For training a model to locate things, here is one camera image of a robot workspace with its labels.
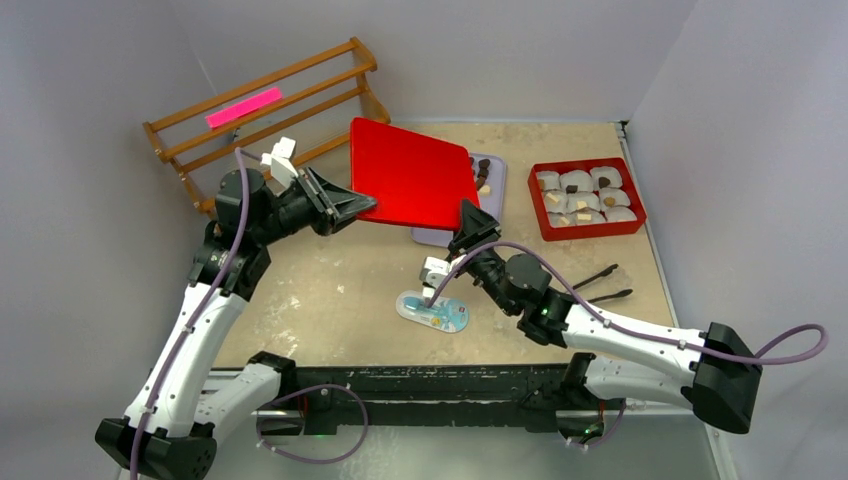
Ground red box lid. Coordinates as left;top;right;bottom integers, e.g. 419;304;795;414
350;117;480;230

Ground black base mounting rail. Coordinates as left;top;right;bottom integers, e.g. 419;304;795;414
264;353;624;438

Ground purple cable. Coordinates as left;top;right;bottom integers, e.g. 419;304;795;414
127;146;369;480
420;240;829;367

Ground aluminium frame rail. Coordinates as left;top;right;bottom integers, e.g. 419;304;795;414
115;367;737;480

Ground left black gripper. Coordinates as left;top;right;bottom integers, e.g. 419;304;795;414
253;166;375;246

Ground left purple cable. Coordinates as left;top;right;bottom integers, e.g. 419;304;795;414
127;146;369;480

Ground lavender plastic tray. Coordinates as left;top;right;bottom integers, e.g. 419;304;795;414
410;153;507;248

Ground pink sticky note strip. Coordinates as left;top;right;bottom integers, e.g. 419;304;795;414
205;87;284;129

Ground blue correction tape package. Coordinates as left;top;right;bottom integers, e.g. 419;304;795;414
395;291;471;333

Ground red chocolate box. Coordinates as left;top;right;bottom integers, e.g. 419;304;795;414
527;157;647;242

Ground wooden tiered shelf rack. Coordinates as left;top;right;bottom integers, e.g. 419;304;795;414
142;37;391;217

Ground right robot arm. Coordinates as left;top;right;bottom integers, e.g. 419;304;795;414
448;200;762;434

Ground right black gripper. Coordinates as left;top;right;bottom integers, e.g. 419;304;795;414
444;198;517;315

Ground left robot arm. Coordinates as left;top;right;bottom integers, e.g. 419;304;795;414
95;168;377;479

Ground metal tongs with black tips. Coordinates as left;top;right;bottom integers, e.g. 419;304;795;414
573;263;634;304

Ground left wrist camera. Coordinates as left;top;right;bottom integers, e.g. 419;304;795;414
260;136;299;190

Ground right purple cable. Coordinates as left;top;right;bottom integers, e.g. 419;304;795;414
420;240;829;367

